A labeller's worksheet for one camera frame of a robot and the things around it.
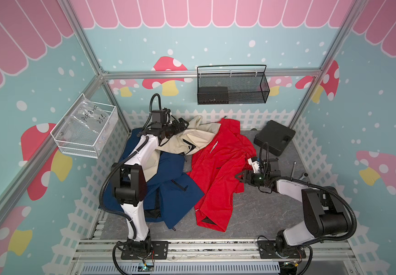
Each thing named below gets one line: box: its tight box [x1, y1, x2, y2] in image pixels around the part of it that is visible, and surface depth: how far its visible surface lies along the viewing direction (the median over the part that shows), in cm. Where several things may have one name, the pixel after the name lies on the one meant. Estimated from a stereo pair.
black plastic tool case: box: [253, 120, 296, 157], surface depth 113 cm
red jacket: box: [188, 118, 256, 233], surface depth 96 cm
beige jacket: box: [141, 115, 222, 182], surface depth 101 cm
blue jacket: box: [144, 151, 205, 230], surface depth 91 cm
